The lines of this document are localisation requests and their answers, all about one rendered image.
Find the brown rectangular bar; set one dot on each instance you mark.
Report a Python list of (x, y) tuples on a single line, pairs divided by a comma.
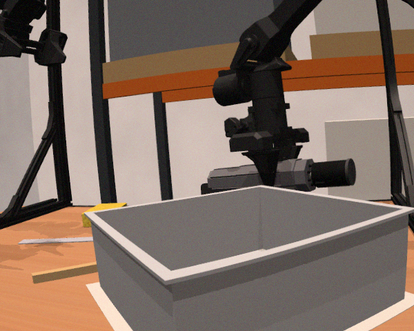
[(62, 273)]

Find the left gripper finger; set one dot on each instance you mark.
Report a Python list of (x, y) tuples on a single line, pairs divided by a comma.
[(291, 152), (266, 164)]

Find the grey flat bar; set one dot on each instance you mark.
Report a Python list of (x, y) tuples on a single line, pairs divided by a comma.
[(59, 240)]

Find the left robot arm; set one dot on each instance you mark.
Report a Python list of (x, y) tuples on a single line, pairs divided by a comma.
[(264, 41)]

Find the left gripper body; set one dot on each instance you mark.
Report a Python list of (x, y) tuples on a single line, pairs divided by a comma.
[(270, 116)]

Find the yellow sponge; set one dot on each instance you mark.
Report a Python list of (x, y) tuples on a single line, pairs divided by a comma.
[(104, 206)]

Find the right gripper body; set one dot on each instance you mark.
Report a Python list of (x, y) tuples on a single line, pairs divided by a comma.
[(19, 32)]

